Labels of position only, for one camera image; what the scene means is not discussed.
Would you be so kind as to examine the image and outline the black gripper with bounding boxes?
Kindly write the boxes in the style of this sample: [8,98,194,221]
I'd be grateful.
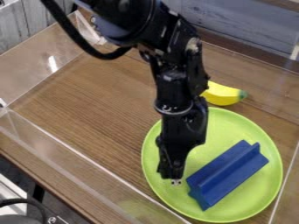
[155,97,210,186]

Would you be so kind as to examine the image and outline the blue plastic block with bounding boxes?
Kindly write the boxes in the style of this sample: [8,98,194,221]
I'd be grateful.
[186,140,268,211]

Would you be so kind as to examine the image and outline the yellow toy banana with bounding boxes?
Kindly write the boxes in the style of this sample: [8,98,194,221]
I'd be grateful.
[202,81,248,106]

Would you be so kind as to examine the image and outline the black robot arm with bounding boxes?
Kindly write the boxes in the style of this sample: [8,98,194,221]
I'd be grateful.
[40,0,210,184]

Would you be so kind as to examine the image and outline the green round plate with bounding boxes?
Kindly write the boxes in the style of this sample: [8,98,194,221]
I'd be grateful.
[142,108,283,223]

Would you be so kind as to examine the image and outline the clear acrylic enclosure wall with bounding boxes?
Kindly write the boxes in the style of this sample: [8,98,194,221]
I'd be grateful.
[0,24,299,224]

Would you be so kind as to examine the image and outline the black cable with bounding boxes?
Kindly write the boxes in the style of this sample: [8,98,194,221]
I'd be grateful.
[0,197,48,224]

